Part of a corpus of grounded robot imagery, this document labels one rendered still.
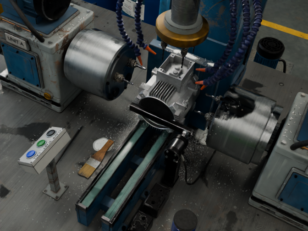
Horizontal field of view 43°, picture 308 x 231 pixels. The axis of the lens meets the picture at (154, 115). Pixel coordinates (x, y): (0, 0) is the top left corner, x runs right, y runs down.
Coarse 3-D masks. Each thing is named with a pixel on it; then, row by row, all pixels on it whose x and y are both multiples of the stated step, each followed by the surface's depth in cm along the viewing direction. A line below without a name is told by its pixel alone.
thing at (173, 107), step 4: (192, 76) 152; (196, 76) 152; (192, 80) 152; (196, 80) 152; (140, 92) 145; (144, 92) 144; (140, 96) 145; (144, 96) 144; (172, 104) 141; (176, 104) 142; (172, 108) 141; (176, 108) 141; (140, 116) 153; (168, 132) 151
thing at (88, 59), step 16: (80, 32) 154; (96, 32) 154; (80, 48) 149; (96, 48) 148; (112, 48) 148; (128, 48) 154; (64, 64) 154; (80, 64) 149; (96, 64) 147; (112, 64) 146; (128, 64) 157; (80, 80) 152; (96, 80) 148; (112, 80) 151; (128, 80) 165; (112, 96) 159
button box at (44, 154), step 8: (56, 128) 133; (64, 128) 131; (48, 136) 130; (56, 136) 129; (64, 136) 131; (48, 144) 127; (56, 144) 129; (64, 144) 132; (40, 152) 124; (48, 152) 126; (56, 152) 129; (24, 160) 124; (32, 160) 122; (40, 160) 124; (48, 160) 127; (24, 168) 126; (32, 168) 123; (40, 168) 124
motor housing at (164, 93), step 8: (152, 80) 152; (152, 88) 144; (160, 88) 143; (168, 88) 145; (176, 88) 145; (184, 88) 149; (152, 96) 142; (160, 96) 140; (168, 96) 143; (176, 96) 145; (184, 96) 148; (192, 96) 151; (144, 104) 154; (152, 104) 157; (160, 104) 160; (168, 104) 142; (160, 112) 158; (168, 112) 158; (176, 112) 143; (184, 112) 147; (176, 120) 145; (160, 128) 152; (168, 128) 150
